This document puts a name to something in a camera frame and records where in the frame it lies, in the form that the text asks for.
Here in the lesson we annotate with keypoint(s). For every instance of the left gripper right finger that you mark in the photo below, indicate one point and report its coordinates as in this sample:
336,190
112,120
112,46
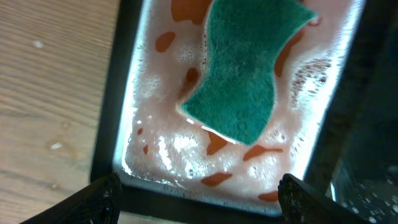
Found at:
301,203

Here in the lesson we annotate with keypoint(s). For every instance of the rectangular black water tray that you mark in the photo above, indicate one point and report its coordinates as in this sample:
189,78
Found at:
170,165

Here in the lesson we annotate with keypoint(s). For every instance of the round black tray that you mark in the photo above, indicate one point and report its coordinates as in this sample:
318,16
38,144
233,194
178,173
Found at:
365,178

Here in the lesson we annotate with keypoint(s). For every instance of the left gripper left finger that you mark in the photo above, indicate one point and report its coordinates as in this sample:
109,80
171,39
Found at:
97,203

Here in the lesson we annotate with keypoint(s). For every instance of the green yellow sponge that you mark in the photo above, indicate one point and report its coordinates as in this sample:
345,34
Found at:
243,42

